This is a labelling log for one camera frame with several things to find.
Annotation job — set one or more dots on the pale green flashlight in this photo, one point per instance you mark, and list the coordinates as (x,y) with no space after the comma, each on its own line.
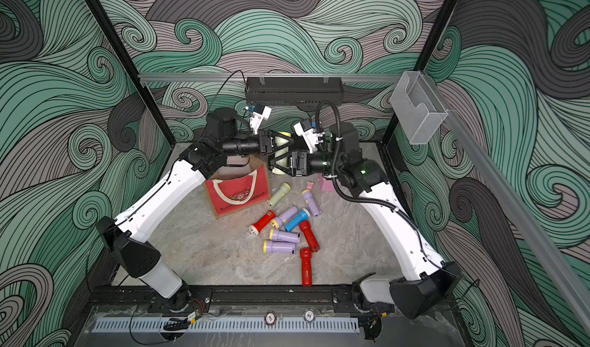
(277,197)
(282,140)

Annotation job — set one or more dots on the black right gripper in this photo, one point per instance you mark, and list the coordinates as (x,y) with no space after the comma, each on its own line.
(299,163)

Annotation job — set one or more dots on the black hard carry case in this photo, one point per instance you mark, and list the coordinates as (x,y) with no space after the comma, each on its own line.
(276,174)

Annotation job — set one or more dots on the aluminium rail wall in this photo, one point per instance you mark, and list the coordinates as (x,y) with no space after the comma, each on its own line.
(222,76)
(567,281)

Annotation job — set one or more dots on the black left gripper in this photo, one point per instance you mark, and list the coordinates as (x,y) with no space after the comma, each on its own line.
(263,143)

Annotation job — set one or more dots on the red flashlight white head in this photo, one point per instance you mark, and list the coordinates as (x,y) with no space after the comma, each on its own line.
(257,227)

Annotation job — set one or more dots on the white slotted cable duct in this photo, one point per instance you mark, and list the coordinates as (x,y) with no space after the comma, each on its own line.
(230,325)

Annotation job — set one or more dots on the red canvas tote bag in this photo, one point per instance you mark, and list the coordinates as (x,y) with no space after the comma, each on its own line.
(241,184)

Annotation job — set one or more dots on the aluminium rail right wall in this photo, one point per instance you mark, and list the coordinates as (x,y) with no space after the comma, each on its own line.
(567,281)

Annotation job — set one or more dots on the black wall-mounted shelf tray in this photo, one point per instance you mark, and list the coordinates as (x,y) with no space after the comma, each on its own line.
(275,91)

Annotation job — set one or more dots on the red flashlight middle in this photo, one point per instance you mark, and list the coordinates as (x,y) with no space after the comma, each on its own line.
(306,230)

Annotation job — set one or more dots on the purple flashlight row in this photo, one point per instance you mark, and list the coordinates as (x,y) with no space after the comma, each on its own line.
(284,236)
(279,247)

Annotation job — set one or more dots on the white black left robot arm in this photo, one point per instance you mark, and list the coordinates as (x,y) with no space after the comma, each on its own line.
(127,235)

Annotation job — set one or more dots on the aluminium rail back wall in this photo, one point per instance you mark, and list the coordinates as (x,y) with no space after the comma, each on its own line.
(222,76)

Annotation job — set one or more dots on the blue flashlight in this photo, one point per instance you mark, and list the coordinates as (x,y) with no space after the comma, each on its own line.
(303,215)

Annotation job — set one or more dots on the black front mounting rail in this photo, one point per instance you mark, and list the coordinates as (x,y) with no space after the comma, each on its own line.
(258,295)

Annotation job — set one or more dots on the purple flashlight lower row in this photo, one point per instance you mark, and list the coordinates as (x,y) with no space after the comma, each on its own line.
(279,247)

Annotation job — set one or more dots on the pink metronome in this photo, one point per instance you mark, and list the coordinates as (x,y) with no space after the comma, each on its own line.
(327,186)

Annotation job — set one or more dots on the clear plastic wall bin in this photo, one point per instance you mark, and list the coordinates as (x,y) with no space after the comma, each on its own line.
(418,105)

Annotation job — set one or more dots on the purple flashlight middle row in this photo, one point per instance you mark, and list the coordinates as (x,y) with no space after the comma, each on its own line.
(284,236)

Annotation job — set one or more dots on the red flashlight bottom centre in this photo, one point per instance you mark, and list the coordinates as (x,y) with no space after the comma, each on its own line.
(306,267)

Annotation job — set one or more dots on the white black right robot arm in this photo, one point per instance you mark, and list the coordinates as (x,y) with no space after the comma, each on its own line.
(427,278)

